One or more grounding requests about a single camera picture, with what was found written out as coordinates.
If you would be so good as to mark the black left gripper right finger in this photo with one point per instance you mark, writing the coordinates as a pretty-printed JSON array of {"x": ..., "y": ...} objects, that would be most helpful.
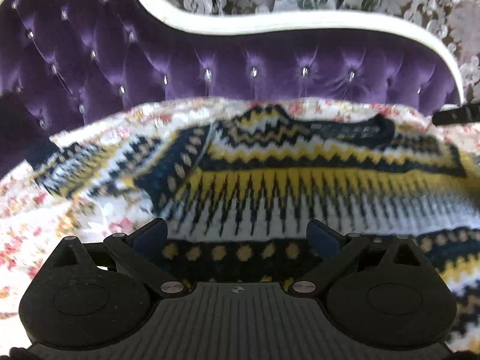
[{"x": 337, "y": 253}]

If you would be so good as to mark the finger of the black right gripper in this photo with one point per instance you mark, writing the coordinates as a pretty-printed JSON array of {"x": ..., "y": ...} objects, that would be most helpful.
[{"x": 462, "y": 115}]

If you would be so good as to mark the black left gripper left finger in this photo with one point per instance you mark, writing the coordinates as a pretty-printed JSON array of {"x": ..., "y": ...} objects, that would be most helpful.
[{"x": 136, "y": 255}]

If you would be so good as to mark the yellow navy patterned knit sweater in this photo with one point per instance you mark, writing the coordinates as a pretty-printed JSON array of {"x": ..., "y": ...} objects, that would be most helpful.
[{"x": 238, "y": 193}]

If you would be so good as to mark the floral bed cover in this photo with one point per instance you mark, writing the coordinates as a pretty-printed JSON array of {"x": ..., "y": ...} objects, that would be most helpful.
[{"x": 33, "y": 221}]

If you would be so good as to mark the purple tufted white-framed headboard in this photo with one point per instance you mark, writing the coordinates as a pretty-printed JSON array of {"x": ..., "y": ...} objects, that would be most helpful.
[{"x": 68, "y": 63}]

